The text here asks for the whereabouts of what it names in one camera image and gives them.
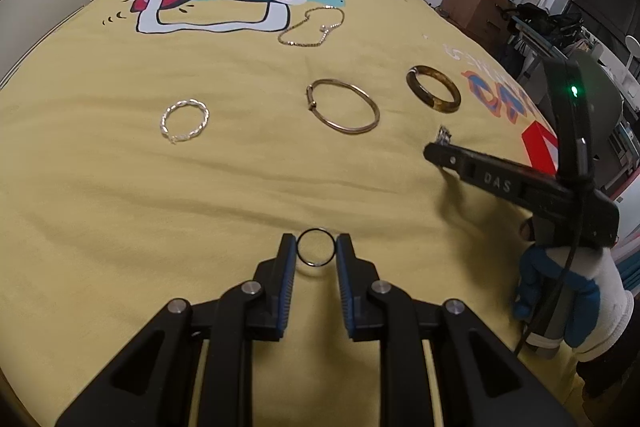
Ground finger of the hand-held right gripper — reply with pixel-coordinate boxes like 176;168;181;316
424;142;556;208

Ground thin black ring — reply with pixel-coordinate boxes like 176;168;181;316
296;228;335;268

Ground amber tortoise bangle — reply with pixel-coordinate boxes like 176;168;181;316
406;65;462;114

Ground wooden nightstand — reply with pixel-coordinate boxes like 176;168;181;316
442;0;516;50

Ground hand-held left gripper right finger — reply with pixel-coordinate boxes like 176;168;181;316
336;233;576;427

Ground white desk lamp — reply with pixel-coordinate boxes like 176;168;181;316
625;34;640;74

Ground thin gold bangle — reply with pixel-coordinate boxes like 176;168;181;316
306;78;381;136

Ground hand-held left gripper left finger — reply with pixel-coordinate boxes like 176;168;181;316
54;233;296;427

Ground silver twisted bracelet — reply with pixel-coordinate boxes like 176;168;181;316
160;99;210;144

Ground thin chain necklace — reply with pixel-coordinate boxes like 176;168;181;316
277;6;346;48

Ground white desk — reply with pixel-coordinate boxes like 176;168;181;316
507;14;640;118

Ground yellow printed blanket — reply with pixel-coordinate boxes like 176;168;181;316
0;0;591;427

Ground black bag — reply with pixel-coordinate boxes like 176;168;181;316
502;2;587;44

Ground person's right hand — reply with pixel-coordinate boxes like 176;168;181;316
512;219;636;360

